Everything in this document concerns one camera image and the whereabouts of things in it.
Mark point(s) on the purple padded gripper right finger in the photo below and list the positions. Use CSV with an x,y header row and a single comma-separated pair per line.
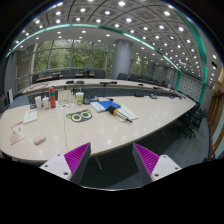
x,y
151,166

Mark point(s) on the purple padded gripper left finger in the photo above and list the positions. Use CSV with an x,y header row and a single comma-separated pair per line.
x,y
69,166

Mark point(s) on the pink computer mouse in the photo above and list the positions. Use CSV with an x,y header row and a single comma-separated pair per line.
x,y
39,139

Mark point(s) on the white open notebook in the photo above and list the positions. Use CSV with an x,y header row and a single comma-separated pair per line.
x,y
125,112

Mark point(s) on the white paper sheet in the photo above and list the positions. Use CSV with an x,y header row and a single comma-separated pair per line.
x,y
30,116

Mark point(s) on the black office chair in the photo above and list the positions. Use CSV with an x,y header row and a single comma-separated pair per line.
x,y
190,120

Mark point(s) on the red tall bottle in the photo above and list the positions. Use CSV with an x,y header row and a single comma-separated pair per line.
x,y
52,97

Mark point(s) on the white paper cup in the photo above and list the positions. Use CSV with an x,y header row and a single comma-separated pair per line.
x,y
45,102

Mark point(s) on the black handheld tool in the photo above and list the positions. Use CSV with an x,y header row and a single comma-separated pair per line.
x,y
114,111

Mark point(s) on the white standing card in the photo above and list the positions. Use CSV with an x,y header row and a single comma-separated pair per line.
x,y
65,97

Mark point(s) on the blue book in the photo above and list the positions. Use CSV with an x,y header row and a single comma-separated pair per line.
x,y
108,103

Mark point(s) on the green and white cup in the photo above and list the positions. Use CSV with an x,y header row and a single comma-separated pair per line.
x,y
79,98

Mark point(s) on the white cylindrical container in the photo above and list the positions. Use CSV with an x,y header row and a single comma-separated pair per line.
x,y
38,102

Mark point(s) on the grey round pillar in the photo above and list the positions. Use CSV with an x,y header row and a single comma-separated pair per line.
x,y
122,58

